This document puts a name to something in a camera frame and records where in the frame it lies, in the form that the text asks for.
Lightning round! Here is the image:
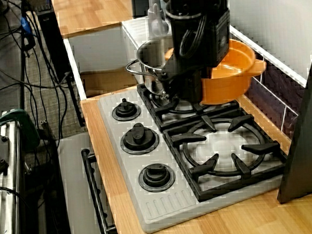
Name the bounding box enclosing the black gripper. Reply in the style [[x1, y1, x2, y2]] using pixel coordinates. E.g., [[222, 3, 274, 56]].
[[155, 9, 237, 104]]

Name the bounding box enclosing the orange plastic toy pot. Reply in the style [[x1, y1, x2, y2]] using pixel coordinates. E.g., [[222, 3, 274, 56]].
[[163, 36, 270, 108]]

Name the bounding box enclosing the black burner grate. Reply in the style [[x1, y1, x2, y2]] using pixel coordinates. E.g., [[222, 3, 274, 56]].
[[161, 104, 291, 205], [136, 76, 242, 134]]

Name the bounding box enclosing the stainless steel cooking pot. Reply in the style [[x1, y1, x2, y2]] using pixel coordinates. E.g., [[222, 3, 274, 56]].
[[123, 37, 179, 98]]

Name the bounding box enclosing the black stove knob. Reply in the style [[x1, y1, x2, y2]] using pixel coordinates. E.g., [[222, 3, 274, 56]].
[[110, 97, 143, 123], [119, 121, 161, 157], [137, 162, 177, 194]]

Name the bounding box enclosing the grey toy faucet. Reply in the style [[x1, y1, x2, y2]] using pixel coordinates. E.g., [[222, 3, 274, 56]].
[[145, 0, 173, 40]]

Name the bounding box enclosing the brown cardboard sheet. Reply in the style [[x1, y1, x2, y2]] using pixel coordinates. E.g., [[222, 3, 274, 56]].
[[80, 67, 141, 99]]

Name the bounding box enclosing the dark tiled backsplash panel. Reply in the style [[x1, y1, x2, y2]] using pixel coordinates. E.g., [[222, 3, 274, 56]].
[[229, 20, 312, 146]]

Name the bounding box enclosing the black base box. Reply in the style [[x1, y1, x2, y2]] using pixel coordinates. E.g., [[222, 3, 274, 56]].
[[131, 0, 150, 17]]

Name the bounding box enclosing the white toy sink basin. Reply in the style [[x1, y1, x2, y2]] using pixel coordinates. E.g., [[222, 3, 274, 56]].
[[62, 14, 176, 102]]

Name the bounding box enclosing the grey toy stove panel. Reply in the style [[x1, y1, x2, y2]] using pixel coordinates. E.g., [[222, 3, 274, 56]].
[[97, 80, 292, 234]]

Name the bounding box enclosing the black side panel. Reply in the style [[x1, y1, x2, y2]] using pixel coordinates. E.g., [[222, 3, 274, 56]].
[[264, 25, 312, 205]]

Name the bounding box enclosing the wooden table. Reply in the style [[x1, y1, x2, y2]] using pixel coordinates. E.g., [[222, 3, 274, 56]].
[[50, 0, 135, 40]]

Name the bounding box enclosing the wooden kitchen countertop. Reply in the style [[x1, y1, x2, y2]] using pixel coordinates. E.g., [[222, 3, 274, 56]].
[[78, 68, 312, 234]]

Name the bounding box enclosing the black computer tower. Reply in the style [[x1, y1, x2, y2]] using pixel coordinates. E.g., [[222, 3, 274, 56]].
[[35, 5, 74, 84]]

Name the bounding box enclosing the white oven cabinet front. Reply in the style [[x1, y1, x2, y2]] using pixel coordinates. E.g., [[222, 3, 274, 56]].
[[56, 130, 119, 234]]

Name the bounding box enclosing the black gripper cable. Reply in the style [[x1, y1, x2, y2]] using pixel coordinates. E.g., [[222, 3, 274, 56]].
[[177, 14, 211, 60]]

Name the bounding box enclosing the black oven door handle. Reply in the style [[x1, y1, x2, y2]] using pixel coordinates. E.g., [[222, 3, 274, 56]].
[[80, 146, 119, 234]]

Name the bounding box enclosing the black hanging cable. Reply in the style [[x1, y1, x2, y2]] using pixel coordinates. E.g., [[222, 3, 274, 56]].
[[14, 32, 34, 111]]

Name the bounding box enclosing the blue cable plug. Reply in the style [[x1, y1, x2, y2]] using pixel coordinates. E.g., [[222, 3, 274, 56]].
[[19, 15, 33, 35]]

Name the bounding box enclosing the aluminium frame rail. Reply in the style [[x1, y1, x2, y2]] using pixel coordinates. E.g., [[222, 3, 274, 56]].
[[0, 110, 30, 234]]

